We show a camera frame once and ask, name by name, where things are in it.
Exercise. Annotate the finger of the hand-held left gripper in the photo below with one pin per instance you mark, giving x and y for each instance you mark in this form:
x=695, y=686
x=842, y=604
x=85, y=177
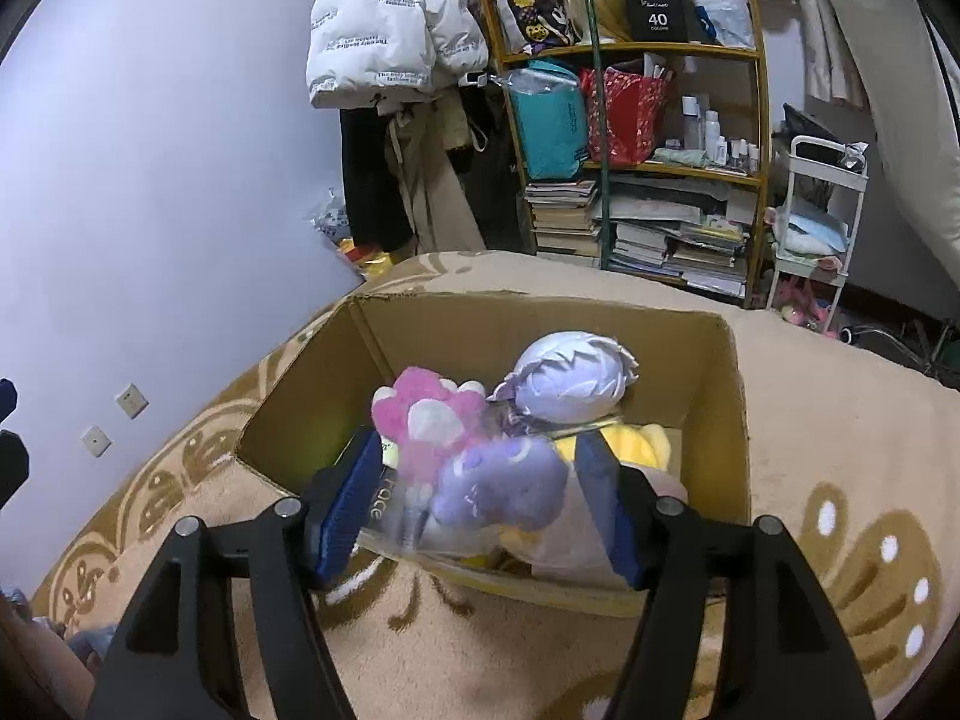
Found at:
x=11, y=465
x=6, y=397

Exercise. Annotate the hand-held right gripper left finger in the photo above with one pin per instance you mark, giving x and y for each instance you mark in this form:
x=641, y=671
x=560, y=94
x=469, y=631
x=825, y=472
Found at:
x=352, y=510

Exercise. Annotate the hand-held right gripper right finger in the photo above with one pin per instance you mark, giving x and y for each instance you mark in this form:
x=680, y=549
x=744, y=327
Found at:
x=600, y=510

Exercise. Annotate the purple plush toy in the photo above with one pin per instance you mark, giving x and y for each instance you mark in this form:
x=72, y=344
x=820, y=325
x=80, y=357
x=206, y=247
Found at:
x=510, y=484

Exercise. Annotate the pink plush toy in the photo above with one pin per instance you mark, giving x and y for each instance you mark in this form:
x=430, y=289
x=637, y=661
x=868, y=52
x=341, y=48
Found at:
x=427, y=420

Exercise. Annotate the lavender haired doll head plush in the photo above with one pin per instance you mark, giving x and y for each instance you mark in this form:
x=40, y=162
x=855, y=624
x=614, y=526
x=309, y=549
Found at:
x=570, y=379

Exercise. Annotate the cardboard box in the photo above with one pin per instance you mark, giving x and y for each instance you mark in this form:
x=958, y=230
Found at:
x=705, y=390

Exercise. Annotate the black printed packet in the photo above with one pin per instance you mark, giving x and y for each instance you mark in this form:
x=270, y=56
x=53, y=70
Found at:
x=382, y=502

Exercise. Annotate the yellow plush toy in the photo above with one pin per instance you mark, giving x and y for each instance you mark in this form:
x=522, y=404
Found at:
x=637, y=446

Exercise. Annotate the pile of snack packets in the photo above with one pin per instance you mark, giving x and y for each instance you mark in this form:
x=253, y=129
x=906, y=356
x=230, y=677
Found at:
x=345, y=236

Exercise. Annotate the stack of books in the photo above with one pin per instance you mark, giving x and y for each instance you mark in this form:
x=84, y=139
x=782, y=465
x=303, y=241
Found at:
x=652, y=240

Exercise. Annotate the beige hanging coat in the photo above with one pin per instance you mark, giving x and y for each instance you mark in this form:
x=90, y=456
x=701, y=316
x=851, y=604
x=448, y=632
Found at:
x=435, y=195

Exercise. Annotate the black hanging coat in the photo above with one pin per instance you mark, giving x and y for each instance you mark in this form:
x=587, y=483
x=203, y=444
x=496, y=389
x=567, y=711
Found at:
x=371, y=180

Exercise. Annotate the dark hanging garment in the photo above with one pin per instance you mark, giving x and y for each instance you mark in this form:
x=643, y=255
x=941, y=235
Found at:
x=495, y=180

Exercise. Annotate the light blue pillow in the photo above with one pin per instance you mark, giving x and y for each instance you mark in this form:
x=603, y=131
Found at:
x=814, y=236

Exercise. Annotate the green pole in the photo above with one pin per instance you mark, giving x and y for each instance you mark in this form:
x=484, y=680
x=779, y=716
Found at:
x=596, y=127

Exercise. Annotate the group of cosmetic bottles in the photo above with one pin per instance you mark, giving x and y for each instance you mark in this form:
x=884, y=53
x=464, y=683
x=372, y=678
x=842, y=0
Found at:
x=720, y=146

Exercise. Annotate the teal bag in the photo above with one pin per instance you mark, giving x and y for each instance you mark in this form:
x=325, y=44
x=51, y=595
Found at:
x=547, y=127

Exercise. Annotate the red gift bag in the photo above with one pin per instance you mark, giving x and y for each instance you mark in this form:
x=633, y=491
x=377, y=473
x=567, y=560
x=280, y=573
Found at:
x=626, y=120

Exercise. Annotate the white trolley cart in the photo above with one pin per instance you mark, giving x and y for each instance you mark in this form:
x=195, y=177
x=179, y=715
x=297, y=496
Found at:
x=821, y=165

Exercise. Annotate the wooden bookshelf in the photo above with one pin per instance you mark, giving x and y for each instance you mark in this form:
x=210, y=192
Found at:
x=660, y=51

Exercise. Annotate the white puffer jacket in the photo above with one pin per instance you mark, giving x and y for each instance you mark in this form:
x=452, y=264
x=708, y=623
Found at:
x=375, y=22

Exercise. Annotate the white duvet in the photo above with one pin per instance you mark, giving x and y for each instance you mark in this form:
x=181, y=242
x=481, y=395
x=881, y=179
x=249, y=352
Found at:
x=907, y=127

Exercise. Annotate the black gift box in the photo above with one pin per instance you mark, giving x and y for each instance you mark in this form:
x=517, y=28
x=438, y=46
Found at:
x=656, y=11

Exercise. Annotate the yellow plush on shelf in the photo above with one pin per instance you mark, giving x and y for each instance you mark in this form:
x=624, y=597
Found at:
x=607, y=4

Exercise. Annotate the printed tote bag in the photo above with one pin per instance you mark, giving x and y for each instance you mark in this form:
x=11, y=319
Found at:
x=529, y=4

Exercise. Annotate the white wall socket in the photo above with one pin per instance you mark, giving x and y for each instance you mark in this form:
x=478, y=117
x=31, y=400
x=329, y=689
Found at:
x=131, y=400
x=96, y=442

